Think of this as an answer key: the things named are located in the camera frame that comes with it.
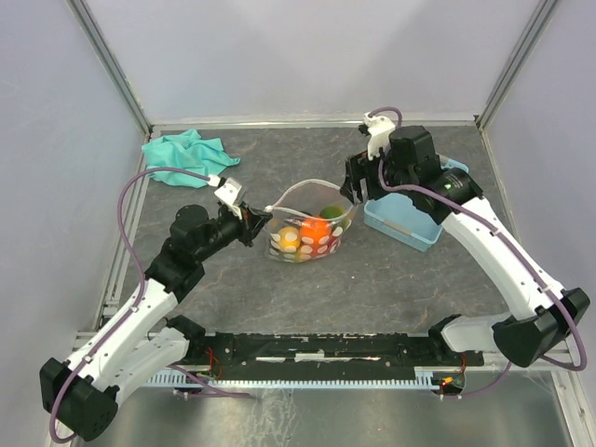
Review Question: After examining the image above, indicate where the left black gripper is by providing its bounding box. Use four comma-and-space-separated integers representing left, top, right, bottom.
194, 200, 272, 262

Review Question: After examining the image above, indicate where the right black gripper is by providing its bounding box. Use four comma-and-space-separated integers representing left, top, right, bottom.
338, 140, 415, 207

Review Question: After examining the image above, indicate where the orange tangerine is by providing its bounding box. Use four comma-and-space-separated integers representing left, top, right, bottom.
299, 219, 332, 246

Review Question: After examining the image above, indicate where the clear dotted zip bag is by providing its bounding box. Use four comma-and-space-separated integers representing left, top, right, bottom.
265, 179, 358, 264

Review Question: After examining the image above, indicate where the light blue plastic basket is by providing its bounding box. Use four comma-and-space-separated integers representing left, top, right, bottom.
364, 156, 481, 252

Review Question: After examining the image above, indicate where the red strawberry pear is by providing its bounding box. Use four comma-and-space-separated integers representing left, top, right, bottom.
297, 236, 341, 262

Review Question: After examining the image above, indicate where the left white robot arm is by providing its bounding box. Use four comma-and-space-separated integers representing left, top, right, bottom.
40, 204, 272, 443

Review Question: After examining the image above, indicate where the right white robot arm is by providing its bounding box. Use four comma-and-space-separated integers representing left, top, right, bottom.
341, 116, 590, 371

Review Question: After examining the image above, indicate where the teal crumpled cloth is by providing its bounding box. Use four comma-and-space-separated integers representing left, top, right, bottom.
142, 129, 240, 177

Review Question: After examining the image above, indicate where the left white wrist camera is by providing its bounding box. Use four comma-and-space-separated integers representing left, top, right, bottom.
208, 175, 245, 220

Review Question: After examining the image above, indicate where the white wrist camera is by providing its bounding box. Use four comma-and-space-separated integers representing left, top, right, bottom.
358, 111, 400, 161
208, 175, 245, 220

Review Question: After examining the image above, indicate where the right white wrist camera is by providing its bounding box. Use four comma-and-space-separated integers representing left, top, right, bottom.
358, 111, 400, 161

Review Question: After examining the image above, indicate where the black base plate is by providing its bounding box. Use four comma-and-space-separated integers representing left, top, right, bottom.
181, 332, 484, 385

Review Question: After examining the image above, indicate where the light blue cable duct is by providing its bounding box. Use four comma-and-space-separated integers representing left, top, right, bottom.
143, 369, 446, 391

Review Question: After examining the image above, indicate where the aluminium frame rail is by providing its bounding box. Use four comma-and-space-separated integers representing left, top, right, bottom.
67, 331, 574, 370

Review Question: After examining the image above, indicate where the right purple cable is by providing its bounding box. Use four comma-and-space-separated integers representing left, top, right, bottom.
367, 105, 588, 400

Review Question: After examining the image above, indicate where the purple cable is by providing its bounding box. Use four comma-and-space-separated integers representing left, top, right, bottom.
47, 167, 252, 443
367, 105, 588, 400

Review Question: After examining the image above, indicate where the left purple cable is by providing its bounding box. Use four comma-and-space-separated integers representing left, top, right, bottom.
47, 167, 252, 443

